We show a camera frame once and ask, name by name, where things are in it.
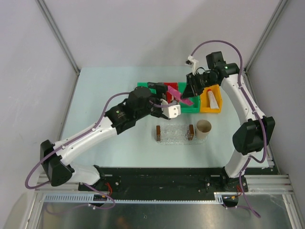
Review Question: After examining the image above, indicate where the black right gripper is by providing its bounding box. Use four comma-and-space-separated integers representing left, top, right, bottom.
181, 71, 218, 100

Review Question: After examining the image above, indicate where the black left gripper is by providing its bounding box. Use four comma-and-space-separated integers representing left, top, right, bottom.
135, 83, 168, 121

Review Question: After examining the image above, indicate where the pink toothpaste tube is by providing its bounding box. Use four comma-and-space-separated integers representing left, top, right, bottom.
167, 85, 193, 106

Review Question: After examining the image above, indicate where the white toothpaste tube red cap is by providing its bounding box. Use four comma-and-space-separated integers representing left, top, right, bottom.
207, 89, 219, 109

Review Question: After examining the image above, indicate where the beige cup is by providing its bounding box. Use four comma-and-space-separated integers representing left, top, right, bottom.
195, 120, 212, 139

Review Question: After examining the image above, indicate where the clear glass tray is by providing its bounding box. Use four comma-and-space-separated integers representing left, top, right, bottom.
154, 124, 208, 145

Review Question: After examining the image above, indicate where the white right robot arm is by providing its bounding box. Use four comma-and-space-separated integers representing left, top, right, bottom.
182, 52, 275, 191

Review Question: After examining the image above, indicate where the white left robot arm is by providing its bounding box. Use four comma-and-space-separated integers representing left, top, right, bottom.
41, 86, 180, 191

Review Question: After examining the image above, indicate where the red plastic bin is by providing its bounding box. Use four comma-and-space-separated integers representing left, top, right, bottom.
164, 82, 179, 103

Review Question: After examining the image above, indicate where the green plastic bin far left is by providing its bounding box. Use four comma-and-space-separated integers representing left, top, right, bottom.
137, 82, 156, 94

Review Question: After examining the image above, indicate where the green plastic bin with cup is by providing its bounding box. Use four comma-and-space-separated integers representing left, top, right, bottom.
178, 82, 200, 113

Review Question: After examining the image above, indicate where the yellow plastic bin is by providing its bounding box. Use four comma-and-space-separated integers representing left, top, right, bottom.
200, 85, 223, 113

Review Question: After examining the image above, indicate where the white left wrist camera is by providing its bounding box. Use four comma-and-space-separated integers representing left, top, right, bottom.
161, 99, 181, 119

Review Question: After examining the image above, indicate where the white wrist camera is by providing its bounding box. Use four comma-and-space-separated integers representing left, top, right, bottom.
185, 55, 199, 75
161, 99, 181, 119

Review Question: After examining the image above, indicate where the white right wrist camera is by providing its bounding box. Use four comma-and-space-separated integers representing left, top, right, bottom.
185, 55, 199, 75

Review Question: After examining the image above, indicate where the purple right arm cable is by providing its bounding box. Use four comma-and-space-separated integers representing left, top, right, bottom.
192, 40, 267, 219

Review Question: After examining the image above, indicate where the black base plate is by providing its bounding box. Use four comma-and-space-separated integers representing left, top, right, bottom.
92, 167, 248, 200

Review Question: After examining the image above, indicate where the aluminium frame post right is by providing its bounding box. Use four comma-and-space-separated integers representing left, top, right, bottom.
244, 0, 290, 72

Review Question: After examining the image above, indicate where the aluminium frame post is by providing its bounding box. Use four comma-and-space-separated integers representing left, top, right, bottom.
244, 0, 290, 72
35, 0, 81, 76

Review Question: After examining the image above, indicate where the aluminium frame post left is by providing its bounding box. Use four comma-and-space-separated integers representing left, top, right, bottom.
35, 0, 81, 76

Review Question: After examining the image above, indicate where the grey slotted cable duct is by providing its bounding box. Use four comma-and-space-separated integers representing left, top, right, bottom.
43, 192, 223, 204

